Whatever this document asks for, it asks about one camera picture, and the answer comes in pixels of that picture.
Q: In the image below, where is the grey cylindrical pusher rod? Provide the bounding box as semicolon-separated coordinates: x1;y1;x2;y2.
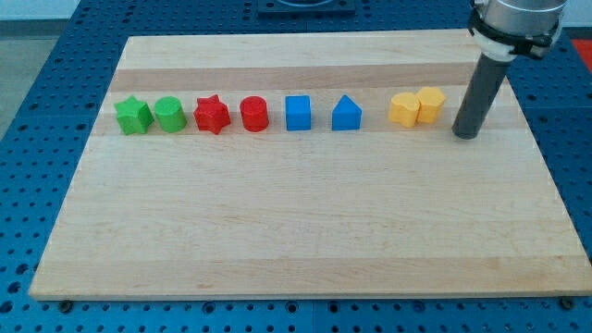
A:
451;54;510;140

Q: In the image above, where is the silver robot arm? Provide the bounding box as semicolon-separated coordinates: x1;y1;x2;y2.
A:
451;0;567;140

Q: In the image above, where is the yellow hexagon block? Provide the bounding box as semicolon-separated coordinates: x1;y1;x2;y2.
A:
416;87;447;124

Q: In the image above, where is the yellow heart block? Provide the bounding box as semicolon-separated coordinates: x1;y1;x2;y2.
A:
388;92;420;128

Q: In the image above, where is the blue triangle block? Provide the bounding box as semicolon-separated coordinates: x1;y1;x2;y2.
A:
331;95;363;130

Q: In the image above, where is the wooden board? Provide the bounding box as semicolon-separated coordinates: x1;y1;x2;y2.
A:
29;30;591;301

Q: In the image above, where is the blue cube block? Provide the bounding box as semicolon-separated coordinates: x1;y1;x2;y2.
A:
285;95;312;131

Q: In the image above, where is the red cylinder block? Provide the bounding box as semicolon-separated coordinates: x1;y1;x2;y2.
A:
240;96;269;132

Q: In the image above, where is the red star block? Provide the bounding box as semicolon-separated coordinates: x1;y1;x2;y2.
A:
193;94;231;135

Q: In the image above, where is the green cylinder block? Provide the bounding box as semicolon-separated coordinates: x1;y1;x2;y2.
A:
154;96;187;133

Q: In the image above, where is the green star block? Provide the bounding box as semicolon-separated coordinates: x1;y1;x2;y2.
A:
115;95;154;135

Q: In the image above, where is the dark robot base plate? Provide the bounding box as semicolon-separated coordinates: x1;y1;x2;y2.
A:
256;0;356;17

